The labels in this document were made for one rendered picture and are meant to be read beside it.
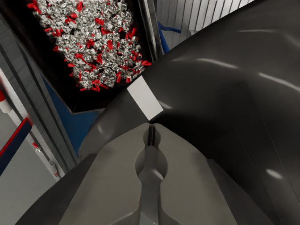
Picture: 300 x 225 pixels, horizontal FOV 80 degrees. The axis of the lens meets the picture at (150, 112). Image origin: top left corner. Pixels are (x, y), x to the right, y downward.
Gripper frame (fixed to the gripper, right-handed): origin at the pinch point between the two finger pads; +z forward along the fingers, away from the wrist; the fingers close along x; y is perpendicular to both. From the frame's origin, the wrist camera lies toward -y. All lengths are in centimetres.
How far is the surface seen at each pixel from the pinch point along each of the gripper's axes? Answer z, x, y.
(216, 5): 93, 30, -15
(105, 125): 3.2, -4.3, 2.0
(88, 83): 16.2, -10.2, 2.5
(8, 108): 17.3, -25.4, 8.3
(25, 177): 60, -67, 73
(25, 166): 66, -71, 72
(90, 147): 3.6, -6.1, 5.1
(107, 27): 13.8, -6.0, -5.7
